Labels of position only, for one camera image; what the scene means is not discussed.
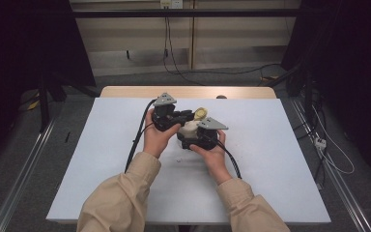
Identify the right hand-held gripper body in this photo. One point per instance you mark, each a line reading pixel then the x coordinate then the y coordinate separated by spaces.
pixel 207 135

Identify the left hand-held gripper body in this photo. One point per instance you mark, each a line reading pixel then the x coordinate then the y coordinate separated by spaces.
pixel 165 113

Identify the glass jar with cream lid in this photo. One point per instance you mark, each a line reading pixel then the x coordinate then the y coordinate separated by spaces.
pixel 191 127

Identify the person's right hand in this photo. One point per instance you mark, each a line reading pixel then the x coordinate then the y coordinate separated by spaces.
pixel 214 159

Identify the person's left hand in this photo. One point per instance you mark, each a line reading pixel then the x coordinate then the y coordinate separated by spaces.
pixel 157 140

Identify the wooden table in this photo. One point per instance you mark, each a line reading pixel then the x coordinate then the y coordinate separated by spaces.
pixel 135 92

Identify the dark round table grommet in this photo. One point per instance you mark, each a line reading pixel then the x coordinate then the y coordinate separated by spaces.
pixel 221 96

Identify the white board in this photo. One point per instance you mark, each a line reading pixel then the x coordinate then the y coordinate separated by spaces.
pixel 109 145

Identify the black horizontal bar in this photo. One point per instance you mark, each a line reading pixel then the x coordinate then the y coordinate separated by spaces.
pixel 186 13

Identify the white power strip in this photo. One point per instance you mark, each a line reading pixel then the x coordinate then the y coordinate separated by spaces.
pixel 320 143

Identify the black metal stand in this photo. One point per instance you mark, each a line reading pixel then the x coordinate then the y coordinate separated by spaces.
pixel 43 106

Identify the yellow floor tape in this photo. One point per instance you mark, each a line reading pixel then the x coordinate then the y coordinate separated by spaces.
pixel 33 105

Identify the black curtain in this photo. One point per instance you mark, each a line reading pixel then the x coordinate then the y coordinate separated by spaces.
pixel 29 48
pixel 351 64

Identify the wooden wall post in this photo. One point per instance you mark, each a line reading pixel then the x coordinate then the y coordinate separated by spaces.
pixel 192 35

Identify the white wall socket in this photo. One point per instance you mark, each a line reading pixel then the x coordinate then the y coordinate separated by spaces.
pixel 171 3

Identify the metal floor rail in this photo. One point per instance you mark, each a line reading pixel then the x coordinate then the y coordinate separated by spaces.
pixel 22 174
pixel 344 193

